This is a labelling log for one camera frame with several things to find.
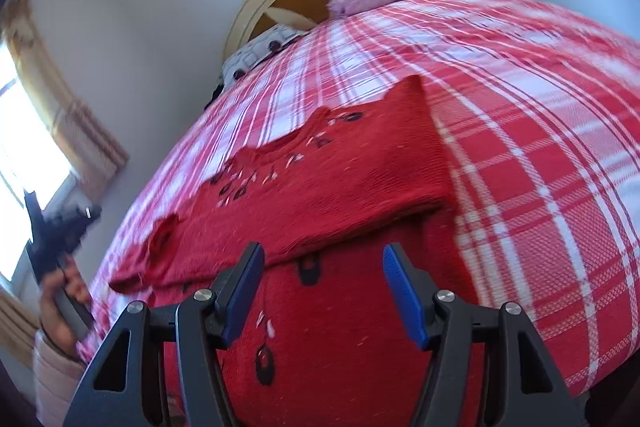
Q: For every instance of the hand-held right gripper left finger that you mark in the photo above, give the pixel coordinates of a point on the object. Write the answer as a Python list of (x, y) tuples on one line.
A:
[(245, 287)]

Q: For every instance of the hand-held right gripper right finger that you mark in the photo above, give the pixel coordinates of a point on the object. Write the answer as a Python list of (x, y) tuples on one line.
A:
[(404, 292)]

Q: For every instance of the red knitted sweater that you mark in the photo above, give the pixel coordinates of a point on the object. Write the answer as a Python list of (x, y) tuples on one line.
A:
[(350, 187)]

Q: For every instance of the person's left forearm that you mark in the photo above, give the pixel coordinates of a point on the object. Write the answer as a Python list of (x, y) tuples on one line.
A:
[(57, 382)]

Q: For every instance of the person's left hand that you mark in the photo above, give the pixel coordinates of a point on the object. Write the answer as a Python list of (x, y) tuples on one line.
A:
[(75, 292)]

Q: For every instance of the side window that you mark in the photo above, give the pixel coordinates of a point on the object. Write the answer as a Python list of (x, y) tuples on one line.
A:
[(25, 147)]

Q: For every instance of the yellow patterned curtain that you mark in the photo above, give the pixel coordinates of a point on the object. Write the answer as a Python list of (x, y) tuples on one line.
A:
[(60, 107)]

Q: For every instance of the red plaid blanket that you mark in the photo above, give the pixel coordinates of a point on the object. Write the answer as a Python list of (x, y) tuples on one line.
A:
[(525, 132)]

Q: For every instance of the white patterned pillow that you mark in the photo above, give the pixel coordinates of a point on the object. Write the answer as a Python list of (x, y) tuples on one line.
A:
[(260, 52)]

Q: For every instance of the cream wooden headboard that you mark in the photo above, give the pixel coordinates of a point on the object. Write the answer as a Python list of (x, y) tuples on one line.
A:
[(250, 7)]

